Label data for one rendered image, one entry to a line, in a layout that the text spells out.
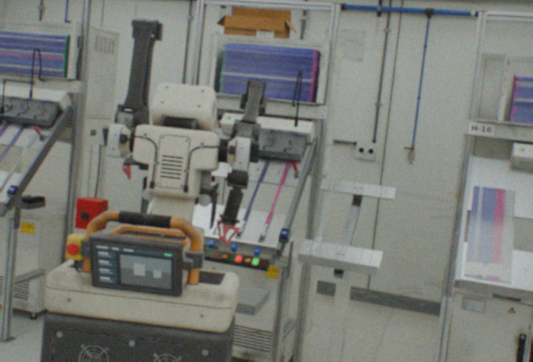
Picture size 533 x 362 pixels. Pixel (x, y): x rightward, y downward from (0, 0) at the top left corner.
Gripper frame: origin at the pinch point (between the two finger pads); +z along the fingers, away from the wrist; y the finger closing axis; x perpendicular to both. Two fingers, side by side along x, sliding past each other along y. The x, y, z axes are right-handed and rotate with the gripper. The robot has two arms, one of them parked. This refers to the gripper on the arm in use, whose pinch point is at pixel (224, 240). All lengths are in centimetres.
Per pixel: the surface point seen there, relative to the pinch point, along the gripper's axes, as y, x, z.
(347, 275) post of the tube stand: -23, 65, 5
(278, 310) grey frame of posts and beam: -31, 40, 28
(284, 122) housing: -74, 32, -58
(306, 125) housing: -67, 42, -59
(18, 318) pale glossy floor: -144, -69, 86
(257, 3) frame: -86, 5, -115
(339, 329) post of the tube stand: -25, 69, 30
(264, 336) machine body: -65, 49, 49
